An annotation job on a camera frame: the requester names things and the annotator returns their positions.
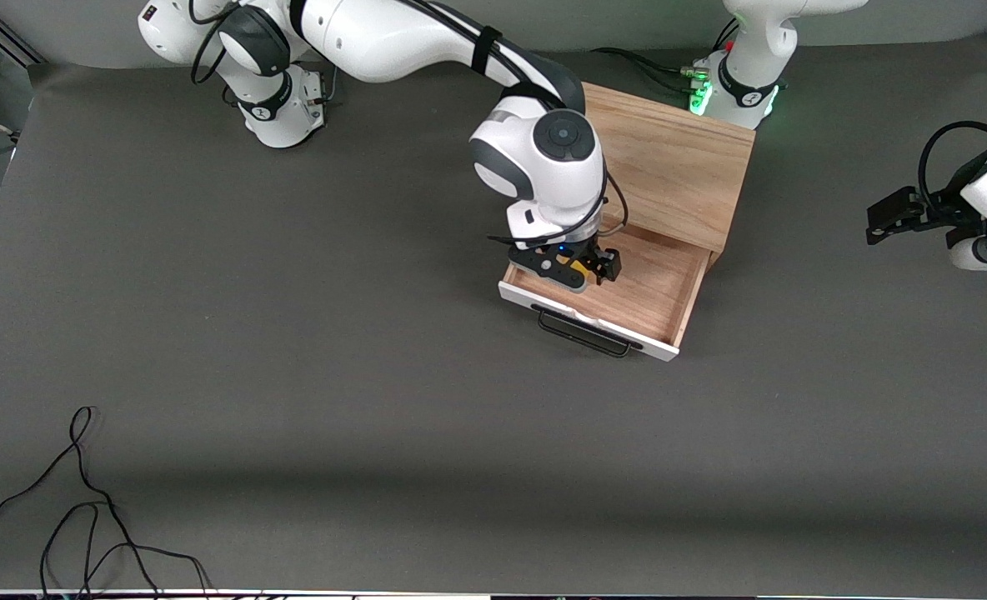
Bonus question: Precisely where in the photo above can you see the aluminium frame bar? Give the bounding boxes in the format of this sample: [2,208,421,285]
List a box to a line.
[0,13,46,69]

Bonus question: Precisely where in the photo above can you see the wooden drawer with white front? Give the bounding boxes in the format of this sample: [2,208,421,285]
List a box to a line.
[497,222,720,363]

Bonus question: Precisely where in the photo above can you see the black metal drawer handle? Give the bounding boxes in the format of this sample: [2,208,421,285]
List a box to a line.
[530,303,635,360]

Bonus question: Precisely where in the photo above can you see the black arm base cables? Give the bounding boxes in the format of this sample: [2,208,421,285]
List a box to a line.
[223,58,341,108]
[591,17,741,94]

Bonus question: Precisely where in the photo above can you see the thin black loose cable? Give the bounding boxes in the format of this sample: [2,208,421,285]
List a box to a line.
[0,405,213,600]

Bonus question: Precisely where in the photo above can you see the black right arm base cables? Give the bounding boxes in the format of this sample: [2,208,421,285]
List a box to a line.
[223,58,341,108]

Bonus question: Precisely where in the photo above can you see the black left arm base cables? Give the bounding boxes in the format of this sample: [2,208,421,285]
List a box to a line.
[591,17,741,94]

